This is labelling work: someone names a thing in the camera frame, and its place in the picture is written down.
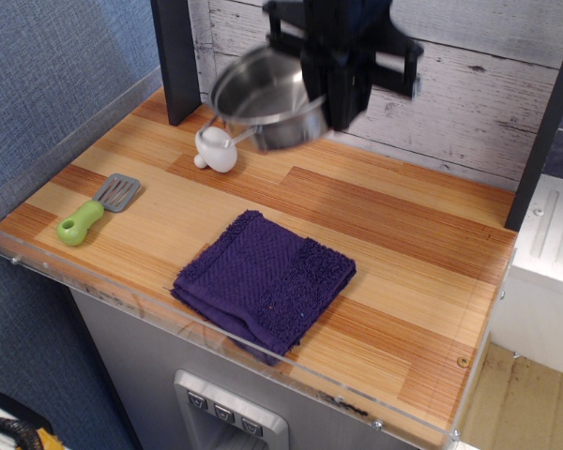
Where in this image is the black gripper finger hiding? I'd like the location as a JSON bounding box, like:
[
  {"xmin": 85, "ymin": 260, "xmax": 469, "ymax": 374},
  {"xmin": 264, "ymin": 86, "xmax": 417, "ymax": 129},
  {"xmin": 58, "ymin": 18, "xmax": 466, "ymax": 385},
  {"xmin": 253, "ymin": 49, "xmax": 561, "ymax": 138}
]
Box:
[
  {"xmin": 327, "ymin": 65, "xmax": 372, "ymax": 131},
  {"xmin": 300, "ymin": 49, "xmax": 328, "ymax": 100}
]

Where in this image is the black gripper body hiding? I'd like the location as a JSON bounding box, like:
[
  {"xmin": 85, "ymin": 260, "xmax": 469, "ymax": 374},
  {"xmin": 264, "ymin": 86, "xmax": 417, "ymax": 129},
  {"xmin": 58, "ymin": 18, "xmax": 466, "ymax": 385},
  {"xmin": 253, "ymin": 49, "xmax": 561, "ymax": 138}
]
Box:
[{"xmin": 262, "ymin": 0, "xmax": 426, "ymax": 100}]

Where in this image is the steel pan with handles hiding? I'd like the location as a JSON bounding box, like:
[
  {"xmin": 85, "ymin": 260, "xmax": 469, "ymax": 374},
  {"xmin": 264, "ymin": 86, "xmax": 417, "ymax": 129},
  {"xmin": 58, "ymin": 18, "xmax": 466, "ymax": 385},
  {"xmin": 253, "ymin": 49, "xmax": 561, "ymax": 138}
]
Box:
[{"xmin": 209, "ymin": 46, "xmax": 329, "ymax": 151}]

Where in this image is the purple folded cloth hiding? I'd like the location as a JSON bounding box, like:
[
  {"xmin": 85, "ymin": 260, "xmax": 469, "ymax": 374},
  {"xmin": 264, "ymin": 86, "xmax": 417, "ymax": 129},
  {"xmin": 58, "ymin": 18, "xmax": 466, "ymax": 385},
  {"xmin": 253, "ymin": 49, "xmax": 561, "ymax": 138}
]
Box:
[{"xmin": 171, "ymin": 210, "xmax": 357, "ymax": 366}]

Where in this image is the white toy mushroom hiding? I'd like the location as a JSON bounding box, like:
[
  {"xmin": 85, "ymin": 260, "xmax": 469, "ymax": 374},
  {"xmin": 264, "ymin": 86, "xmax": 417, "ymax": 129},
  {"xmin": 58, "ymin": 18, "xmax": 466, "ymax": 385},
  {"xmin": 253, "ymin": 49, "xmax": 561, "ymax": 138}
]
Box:
[{"xmin": 193, "ymin": 127, "xmax": 237, "ymax": 173}]

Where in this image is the white side appliance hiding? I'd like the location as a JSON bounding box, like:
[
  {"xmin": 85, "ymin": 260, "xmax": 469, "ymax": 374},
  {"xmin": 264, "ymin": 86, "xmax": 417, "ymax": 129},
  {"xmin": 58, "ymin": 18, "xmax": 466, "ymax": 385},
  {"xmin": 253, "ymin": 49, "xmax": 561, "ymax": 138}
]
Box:
[{"xmin": 490, "ymin": 174, "xmax": 563, "ymax": 372}]

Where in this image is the grey toy fridge cabinet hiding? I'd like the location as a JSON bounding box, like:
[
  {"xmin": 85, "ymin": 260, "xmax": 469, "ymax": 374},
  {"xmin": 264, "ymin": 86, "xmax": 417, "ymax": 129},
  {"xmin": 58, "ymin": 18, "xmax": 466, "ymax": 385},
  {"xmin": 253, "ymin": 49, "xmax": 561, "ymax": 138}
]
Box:
[{"xmin": 68, "ymin": 285, "xmax": 404, "ymax": 450}]

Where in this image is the silver dispenser button panel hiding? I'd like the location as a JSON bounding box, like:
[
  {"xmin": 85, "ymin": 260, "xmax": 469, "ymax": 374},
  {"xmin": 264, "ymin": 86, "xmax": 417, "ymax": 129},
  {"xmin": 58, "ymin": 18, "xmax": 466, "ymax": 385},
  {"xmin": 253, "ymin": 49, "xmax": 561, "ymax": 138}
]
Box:
[{"xmin": 174, "ymin": 369, "xmax": 290, "ymax": 449}]

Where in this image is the dark left post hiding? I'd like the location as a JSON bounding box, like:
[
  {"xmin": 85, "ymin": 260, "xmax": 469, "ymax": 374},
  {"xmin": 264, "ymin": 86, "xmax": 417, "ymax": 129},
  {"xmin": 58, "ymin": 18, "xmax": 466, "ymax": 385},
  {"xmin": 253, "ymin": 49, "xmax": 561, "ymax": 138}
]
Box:
[{"xmin": 150, "ymin": 0, "xmax": 202, "ymax": 126}]

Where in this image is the dark post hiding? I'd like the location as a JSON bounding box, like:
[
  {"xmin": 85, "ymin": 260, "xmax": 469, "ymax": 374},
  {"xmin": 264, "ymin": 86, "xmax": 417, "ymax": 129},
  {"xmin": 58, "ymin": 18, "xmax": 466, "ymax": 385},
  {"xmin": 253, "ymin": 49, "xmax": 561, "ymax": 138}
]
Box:
[
  {"xmin": 150, "ymin": 0, "xmax": 202, "ymax": 126},
  {"xmin": 504, "ymin": 60, "xmax": 563, "ymax": 232}
]

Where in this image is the dark right post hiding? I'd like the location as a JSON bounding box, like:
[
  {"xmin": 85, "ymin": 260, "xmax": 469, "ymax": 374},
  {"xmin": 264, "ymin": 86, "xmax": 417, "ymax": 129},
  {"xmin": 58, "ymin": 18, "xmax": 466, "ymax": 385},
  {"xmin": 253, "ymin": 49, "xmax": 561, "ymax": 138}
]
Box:
[{"xmin": 504, "ymin": 60, "xmax": 563, "ymax": 232}]

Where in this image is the green handled grey spatula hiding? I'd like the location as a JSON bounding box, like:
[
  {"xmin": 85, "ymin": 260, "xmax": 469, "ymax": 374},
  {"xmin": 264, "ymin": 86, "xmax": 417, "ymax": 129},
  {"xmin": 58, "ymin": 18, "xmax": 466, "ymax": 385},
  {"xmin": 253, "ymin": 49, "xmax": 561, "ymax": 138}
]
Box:
[{"xmin": 56, "ymin": 173, "xmax": 141, "ymax": 247}]

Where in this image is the clear acrylic guard rail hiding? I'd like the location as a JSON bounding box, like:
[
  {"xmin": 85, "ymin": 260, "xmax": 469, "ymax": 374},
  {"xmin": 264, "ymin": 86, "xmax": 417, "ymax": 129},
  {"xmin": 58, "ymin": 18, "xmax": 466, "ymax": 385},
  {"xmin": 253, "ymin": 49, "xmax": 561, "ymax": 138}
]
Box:
[{"xmin": 0, "ymin": 92, "xmax": 515, "ymax": 449}]

